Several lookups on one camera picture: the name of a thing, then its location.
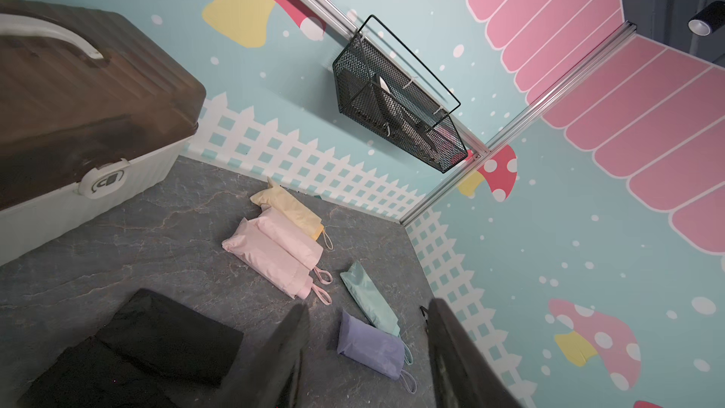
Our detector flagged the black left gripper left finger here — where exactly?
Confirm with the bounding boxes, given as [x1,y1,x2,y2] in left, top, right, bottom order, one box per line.
[214,304,311,407]

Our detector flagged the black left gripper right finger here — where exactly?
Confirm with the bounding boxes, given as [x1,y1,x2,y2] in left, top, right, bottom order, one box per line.
[428,298,521,408]

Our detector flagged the lilac sleeved umbrella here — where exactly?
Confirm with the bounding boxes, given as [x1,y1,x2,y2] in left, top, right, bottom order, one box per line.
[337,311,417,394]

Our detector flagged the black umbrella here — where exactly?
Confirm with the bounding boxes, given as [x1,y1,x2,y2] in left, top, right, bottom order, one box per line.
[17,337,175,407]

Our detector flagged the mint green sleeved umbrella right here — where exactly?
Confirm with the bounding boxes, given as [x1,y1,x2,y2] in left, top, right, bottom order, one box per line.
[341,262,413,366]

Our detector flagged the pink sleeved umbrella front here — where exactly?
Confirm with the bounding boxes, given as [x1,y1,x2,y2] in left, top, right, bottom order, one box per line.
[222,219,332,305]

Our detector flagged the beige sleeved umbrella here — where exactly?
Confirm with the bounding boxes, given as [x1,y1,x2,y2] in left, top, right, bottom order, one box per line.
[250,178,334,250]

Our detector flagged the brown lidded white toolbox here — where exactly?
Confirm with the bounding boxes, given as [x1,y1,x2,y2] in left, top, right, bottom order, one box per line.
[1,0,206,263]

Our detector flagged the black wire wall basket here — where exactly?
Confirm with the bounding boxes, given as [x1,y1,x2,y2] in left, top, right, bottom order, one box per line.
[332,14,469,174]

